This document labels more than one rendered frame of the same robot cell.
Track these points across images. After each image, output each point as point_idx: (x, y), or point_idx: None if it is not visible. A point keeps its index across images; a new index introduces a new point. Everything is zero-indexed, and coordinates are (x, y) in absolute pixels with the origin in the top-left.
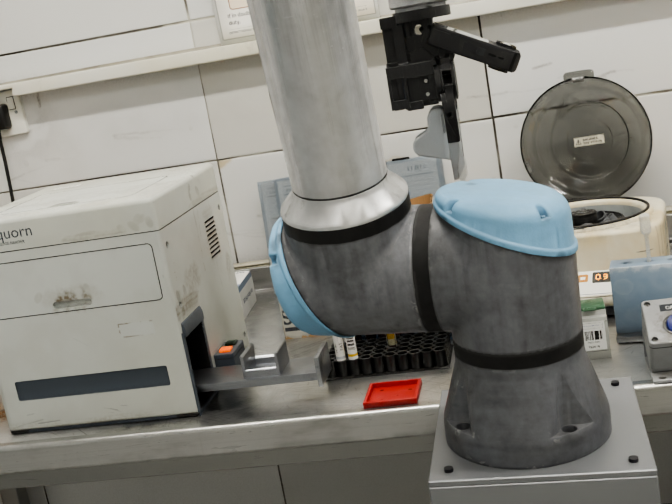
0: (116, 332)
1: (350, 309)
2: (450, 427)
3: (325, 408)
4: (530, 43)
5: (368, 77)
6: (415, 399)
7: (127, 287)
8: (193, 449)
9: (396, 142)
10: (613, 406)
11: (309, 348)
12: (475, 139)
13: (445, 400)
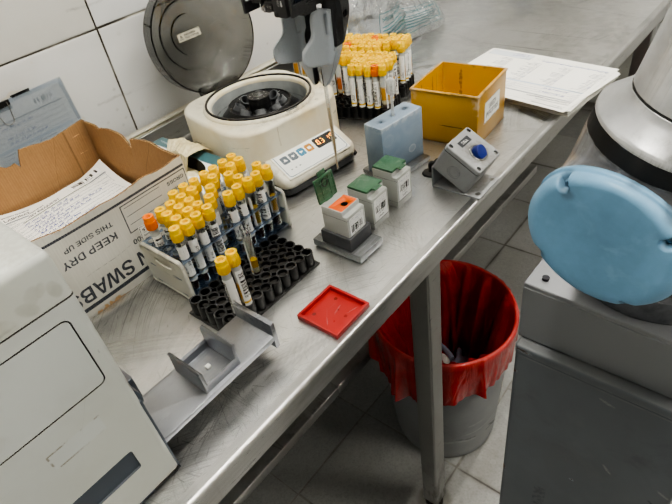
0: (47, 469)
1: None
2: (671, 307)
3: (301, 362)
4: None
5: None
6: (368, 303)
7: (46, 402)
8: (212, 503)
9: (8, 75)
10: None
11: (135, 319)
12: (87, 54)
13: (550, 288)
